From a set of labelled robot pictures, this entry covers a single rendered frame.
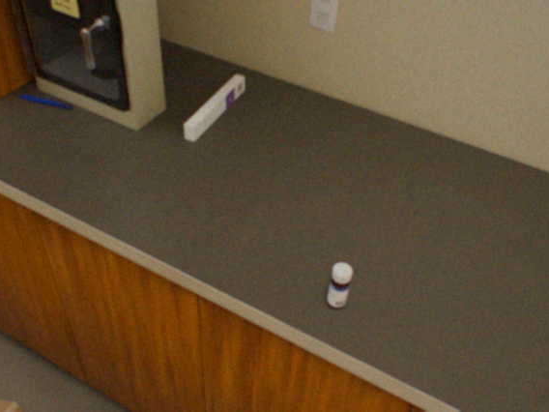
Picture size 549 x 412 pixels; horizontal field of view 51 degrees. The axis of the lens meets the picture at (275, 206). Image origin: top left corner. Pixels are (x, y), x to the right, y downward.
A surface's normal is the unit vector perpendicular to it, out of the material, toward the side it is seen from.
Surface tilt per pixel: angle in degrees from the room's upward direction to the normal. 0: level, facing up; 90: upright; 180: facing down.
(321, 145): 0
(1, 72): 90
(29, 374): 0
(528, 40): 90
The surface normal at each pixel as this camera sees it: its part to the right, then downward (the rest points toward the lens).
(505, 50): -0.49, 0.58
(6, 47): 0.87, 0.37
